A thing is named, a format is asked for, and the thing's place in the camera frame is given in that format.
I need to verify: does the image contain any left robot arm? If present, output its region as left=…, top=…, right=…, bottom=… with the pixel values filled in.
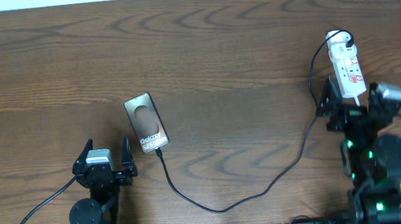
left=69, top=138, right=137, bottom=224

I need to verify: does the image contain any black charger cable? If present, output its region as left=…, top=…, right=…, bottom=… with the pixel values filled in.
left=143, top=27, right=371, bottom=220

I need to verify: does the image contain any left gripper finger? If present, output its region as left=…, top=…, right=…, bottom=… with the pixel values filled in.
left=121, top=137, right=137, bottom=171
left=72, top=139, right=93, bottom=174

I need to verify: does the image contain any white power strip socket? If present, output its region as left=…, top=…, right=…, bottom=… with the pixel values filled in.
left=325, top=30, right=367, bottom=99

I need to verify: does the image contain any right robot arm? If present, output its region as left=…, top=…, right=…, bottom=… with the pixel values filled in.
left=316, top=78, right=401, bottom=224

